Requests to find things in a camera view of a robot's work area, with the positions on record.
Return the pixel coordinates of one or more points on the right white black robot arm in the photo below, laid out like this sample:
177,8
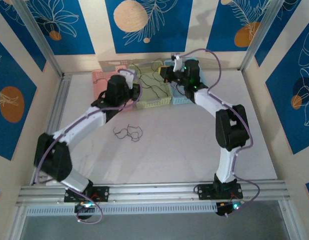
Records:
229,127

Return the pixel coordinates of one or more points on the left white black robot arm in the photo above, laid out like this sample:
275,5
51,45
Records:
77,125

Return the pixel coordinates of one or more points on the green plastic basket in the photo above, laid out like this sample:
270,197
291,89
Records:
149,103

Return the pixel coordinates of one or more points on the blue plastic basket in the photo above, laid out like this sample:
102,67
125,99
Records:
180,100

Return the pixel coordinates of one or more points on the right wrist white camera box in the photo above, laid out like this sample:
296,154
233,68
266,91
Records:
177,65

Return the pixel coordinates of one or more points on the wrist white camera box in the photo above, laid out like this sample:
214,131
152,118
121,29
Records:
128,78
177,65

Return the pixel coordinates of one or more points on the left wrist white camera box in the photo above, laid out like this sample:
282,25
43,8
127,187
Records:
128,78

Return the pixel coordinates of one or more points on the aluminium side rail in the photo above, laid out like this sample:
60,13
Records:
62,95

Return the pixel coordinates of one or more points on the aluminium corner post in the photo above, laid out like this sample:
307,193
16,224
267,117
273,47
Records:
259,37
39,37

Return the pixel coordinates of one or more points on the aluminium frame rail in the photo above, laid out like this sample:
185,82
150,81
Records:
157,192

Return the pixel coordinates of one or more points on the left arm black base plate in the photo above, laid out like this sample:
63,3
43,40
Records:
104,193

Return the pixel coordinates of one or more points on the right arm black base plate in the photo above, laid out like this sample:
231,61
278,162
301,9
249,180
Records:
203,192

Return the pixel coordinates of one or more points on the aluminium frame leg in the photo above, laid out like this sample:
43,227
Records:
18,225
288,222

